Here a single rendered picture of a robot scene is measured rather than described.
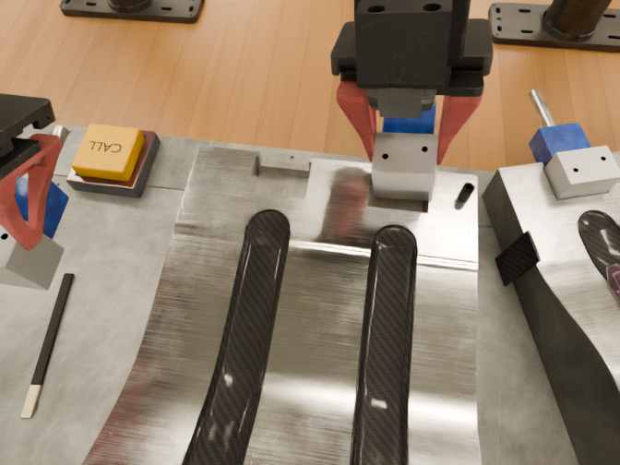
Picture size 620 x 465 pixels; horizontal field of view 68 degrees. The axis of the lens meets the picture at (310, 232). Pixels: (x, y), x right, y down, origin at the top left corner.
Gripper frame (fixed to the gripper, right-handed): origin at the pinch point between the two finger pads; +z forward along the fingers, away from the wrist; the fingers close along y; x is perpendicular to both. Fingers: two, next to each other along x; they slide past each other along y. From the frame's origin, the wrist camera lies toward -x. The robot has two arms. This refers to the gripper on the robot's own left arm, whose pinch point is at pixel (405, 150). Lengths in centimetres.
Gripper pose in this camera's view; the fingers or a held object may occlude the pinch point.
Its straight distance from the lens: 38.7
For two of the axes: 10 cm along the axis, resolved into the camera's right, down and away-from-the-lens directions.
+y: 9.7, 0.8, -2.2
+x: 2.2, -6.8, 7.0
